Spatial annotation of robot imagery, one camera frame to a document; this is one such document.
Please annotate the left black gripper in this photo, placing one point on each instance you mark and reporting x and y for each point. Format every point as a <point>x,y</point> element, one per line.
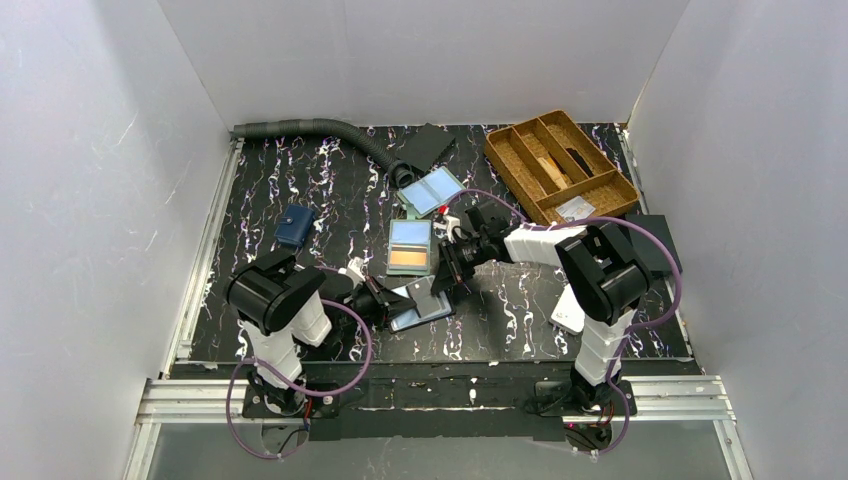
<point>378,301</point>

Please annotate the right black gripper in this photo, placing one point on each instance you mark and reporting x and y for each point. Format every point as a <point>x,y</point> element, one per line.
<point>454,262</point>

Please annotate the black card holder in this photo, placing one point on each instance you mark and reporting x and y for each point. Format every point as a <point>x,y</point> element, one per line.
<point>409,318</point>

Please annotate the green card holder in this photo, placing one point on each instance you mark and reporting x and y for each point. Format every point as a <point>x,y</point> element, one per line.
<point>409,247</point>
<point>430,192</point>

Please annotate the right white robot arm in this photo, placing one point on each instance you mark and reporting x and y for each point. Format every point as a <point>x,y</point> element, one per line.
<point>605,275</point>

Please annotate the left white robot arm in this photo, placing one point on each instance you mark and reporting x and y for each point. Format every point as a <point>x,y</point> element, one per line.
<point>280,303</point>

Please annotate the black card in tray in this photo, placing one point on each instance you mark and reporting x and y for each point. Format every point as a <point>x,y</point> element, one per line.
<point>581,162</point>

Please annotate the white box with code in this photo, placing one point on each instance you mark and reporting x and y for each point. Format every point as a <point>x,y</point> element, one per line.
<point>567,313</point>

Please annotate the black square pad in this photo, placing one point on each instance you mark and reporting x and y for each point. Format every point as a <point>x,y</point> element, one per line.
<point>425,147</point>

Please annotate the blue snap wallet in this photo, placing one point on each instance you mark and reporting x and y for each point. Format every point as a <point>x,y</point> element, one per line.
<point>294,226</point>

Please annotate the wooden piece in tray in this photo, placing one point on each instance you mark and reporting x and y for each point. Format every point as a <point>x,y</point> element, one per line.
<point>554,179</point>

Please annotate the wicker divided tray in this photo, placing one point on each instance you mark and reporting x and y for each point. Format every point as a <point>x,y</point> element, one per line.
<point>513,150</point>

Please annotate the black box right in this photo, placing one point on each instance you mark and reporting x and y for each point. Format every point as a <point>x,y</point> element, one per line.
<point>646,249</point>

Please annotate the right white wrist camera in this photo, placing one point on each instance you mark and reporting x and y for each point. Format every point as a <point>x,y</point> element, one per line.
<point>444,221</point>

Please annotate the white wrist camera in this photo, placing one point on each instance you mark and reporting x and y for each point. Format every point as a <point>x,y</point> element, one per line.
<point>444,221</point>
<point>354,270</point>

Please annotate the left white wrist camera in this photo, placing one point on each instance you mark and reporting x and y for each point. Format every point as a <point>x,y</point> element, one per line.
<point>354,270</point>

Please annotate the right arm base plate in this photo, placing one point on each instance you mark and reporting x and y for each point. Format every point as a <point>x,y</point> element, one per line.
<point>562,399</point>

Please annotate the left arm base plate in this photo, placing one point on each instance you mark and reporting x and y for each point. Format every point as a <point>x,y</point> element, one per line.
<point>262,404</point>

